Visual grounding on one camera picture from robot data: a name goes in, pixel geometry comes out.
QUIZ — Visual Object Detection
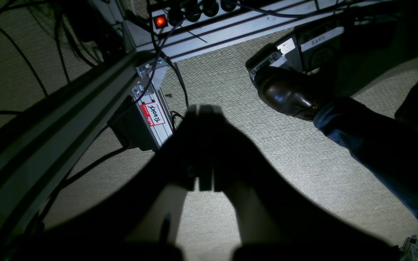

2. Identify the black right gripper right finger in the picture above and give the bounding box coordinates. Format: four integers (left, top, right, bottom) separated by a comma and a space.
198, 105, 401, 261

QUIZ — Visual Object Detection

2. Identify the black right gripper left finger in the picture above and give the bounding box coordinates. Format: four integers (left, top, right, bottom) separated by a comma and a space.
13, 106, 199, 261

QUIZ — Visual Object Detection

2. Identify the silver labelled control box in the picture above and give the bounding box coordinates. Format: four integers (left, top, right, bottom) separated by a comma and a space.
107, 80, 173, 152

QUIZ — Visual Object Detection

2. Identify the brown leather shoe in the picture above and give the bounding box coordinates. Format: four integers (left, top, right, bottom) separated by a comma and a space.
253, 67, 335, 122

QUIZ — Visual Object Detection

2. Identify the blue jeans leg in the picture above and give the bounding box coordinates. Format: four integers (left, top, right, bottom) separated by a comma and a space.
313, 83, 418, 219

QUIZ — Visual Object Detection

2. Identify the black foot pedal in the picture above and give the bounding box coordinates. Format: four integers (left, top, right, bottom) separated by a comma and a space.
245, 18, 353, 89

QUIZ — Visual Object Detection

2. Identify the white power strip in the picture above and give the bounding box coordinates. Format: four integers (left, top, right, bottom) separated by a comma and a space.
133, 0, 378, 62

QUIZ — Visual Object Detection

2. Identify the aluminium table frame rail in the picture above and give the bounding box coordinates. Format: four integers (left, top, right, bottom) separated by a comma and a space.
0, 51, 155, 248

